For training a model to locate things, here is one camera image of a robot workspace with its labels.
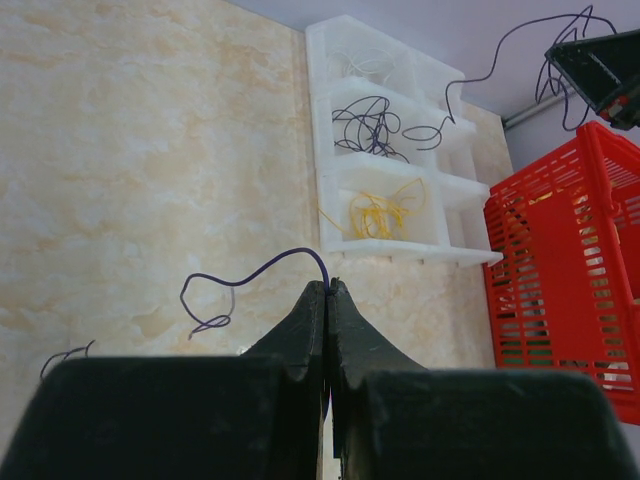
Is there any yellow cable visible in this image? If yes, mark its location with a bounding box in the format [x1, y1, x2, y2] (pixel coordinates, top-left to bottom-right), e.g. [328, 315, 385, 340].
[317, 177, 430, 241]

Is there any right corner aluminium post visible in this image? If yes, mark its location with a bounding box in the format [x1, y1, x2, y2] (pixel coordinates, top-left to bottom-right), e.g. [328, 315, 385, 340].
[502, 87, 576, 131]

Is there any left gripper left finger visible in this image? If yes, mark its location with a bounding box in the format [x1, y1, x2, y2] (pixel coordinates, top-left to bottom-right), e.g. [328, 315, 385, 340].
[1, 281, 327, 479]

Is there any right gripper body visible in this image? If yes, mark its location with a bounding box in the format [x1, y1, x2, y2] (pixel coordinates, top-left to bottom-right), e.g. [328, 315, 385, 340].
[598, 76, 639, 131]

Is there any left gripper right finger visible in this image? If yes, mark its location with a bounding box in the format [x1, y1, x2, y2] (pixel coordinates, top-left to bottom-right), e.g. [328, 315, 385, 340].
[327, 280, 639, 479]

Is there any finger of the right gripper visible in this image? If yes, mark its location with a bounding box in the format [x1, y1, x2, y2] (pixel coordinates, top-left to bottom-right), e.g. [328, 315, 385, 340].
[545, 30, 639, 110]

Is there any red plastic basket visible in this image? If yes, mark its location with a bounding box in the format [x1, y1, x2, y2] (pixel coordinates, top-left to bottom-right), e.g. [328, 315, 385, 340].
[484, 122, 639, 424]

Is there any clear plastic compartment tray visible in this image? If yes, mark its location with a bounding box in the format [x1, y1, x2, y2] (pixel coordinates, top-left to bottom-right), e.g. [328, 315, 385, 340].
[305, 15, 500, 267]

